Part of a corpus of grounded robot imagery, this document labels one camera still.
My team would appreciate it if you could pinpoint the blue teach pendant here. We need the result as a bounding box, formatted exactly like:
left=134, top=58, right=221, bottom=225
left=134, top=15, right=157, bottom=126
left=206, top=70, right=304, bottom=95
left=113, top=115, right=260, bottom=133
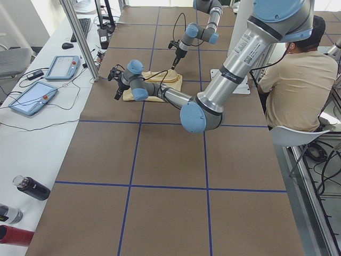
left=45, top=55, right=79, bottom=81
left=8, top=81, right=58, bottom=116

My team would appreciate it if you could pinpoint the seated person beige shirt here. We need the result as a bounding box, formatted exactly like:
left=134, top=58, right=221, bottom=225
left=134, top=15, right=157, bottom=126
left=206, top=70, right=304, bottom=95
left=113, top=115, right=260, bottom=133
left=257, top=15, right=338, bottom=132

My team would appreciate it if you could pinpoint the black computer mouse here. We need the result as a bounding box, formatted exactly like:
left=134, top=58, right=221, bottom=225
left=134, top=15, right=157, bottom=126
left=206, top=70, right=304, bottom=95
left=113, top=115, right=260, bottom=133
left=61, top=42, right=74, bottom=50

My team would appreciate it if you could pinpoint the black keyboard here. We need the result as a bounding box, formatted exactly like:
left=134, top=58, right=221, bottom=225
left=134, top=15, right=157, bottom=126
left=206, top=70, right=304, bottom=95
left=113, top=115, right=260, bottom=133
left=70, top=18, right=91, bottom=43

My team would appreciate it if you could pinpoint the black monitor stand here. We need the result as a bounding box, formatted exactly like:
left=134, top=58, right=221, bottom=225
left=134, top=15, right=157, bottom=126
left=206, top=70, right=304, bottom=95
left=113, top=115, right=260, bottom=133
left=95, top=0, right=116, bottom=34

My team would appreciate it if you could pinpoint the red cylindrical bottle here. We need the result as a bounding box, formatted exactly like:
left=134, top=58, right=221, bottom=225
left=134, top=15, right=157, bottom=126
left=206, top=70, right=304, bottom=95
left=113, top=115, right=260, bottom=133
left=1, top=225, right=35, bottom=246

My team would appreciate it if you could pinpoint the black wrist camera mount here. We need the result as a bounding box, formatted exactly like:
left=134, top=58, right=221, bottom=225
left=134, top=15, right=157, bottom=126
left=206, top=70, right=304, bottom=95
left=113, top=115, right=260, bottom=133
left=108, top=64, right=125, bottom=81
left=168, top=40, right=179, bottom=49

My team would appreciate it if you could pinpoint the black bottle steel cap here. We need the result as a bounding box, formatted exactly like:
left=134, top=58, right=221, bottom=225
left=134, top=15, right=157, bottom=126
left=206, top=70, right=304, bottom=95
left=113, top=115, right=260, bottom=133
left=12, top=175, right=51, bottom=201

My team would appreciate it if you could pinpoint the grey office chair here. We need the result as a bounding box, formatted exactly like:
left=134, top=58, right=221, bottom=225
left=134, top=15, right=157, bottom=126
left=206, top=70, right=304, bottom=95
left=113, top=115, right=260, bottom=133
left=1, top=48, right=31, bottom=78

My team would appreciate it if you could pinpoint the clear bottle black lid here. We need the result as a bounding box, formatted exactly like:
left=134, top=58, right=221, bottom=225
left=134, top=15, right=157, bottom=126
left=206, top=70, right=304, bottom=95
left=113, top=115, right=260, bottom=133
left=1, top=204, right=23, bottom=225

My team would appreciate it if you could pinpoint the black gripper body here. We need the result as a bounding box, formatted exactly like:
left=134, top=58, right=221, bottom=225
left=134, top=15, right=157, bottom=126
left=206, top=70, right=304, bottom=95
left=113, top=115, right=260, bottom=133
left=116, top=77, right=128, bottom=93
left=173, top=48, right=186, bottom=66

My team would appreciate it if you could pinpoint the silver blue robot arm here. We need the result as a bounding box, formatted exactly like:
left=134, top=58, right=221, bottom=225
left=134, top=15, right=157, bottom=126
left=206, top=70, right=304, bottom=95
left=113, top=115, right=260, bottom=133
left=108, top=1, right=314, bottom=133
left=168, top=0, right=223, bottom=69

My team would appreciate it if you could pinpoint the white plastic chair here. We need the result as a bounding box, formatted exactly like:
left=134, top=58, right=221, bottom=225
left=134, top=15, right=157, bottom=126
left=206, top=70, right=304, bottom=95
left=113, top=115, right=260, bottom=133
left=270, top=126, right=330, bottom=176

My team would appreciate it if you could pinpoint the aluminium frame post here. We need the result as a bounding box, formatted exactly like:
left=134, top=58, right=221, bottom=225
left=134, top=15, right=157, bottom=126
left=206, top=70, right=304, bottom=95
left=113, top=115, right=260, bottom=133
left=60, top=0, right=99, bottom=81

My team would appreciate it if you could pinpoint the beige long-sleeve graphic shirt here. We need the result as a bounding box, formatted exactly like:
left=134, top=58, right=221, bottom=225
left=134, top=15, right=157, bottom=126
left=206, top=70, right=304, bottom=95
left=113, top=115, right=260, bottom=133
left=122, top=69, right=184, bottom=102

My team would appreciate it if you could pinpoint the upper blue teach pendant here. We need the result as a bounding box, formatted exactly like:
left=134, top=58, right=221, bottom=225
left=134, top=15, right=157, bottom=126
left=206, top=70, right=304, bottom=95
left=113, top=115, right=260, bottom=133
left=45, top=55, right=79, bottom=81

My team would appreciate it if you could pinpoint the lower blue teach pendant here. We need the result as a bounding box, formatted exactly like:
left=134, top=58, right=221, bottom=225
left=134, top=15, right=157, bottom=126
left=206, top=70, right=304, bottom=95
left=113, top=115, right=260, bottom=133
left=8, top=81, right=58, bottom=116

